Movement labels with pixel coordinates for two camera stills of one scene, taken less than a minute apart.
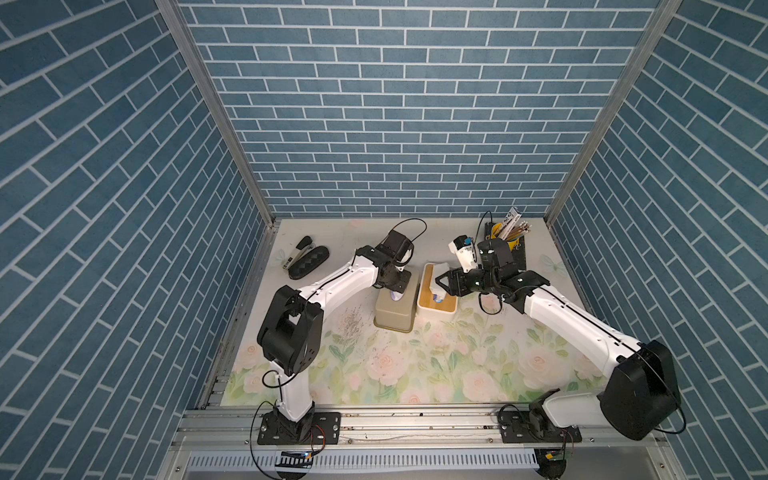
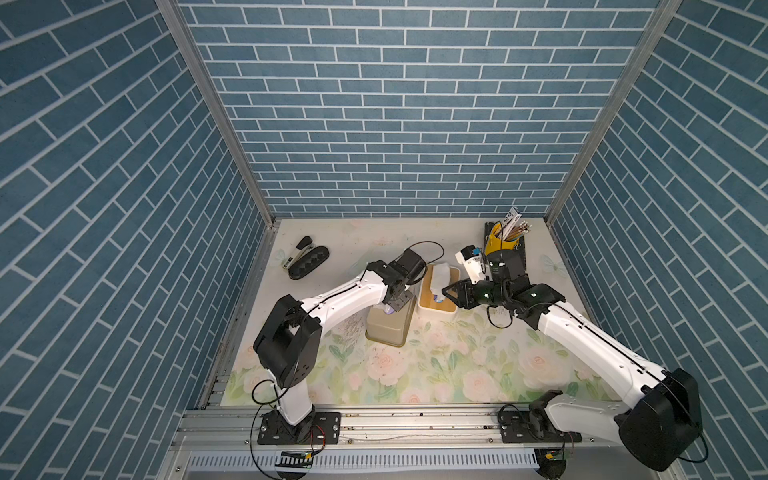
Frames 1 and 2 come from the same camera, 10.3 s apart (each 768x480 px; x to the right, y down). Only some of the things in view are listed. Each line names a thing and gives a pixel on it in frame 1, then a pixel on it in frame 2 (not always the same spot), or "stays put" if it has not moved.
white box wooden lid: [426, 299] stays put
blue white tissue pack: [438, 291] stays put
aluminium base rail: [427, 443] stays put
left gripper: [400, 286] -> [403, 300]
